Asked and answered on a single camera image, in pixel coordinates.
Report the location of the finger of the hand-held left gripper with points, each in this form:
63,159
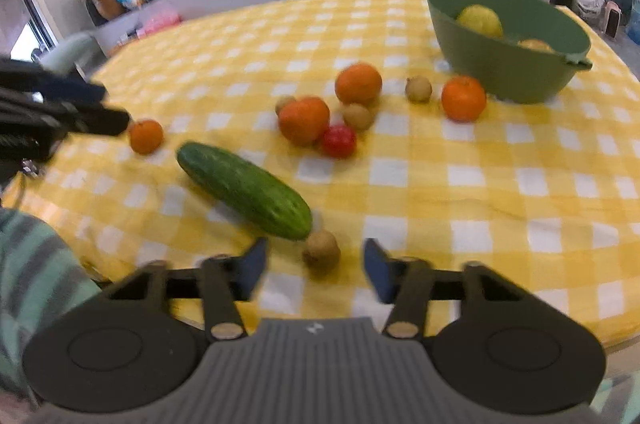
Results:
100,120
80,89

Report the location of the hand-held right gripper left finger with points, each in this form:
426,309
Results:
254,269

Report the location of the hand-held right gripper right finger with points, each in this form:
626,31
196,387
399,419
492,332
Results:
377,271

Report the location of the small orange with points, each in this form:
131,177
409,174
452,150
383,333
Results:
146,137

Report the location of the red tomato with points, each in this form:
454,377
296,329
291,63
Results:
338,142

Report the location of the medium orange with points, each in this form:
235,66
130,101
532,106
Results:
463,99

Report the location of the green plastic bowl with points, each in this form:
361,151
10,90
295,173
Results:
500,69

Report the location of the light green chair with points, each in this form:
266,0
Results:
75,56

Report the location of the green cucumber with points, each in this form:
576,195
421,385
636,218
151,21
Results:
240,189

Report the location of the yellow checked tablecloth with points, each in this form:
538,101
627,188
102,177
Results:
450,204

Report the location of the pink bag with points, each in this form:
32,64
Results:
161,22

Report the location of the large orange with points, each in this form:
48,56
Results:
303,121
358,83

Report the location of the person's striped green clothing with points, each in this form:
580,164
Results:
30,284

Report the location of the kiwi near bowl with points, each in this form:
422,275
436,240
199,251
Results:
418,89

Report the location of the yellow lemon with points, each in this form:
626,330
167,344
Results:
480,21
535,46

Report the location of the white plastic bag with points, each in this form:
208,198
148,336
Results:
590,1

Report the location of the small pink heater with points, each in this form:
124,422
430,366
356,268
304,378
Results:
613,20

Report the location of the blue water jug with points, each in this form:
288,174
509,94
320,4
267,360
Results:
635,21

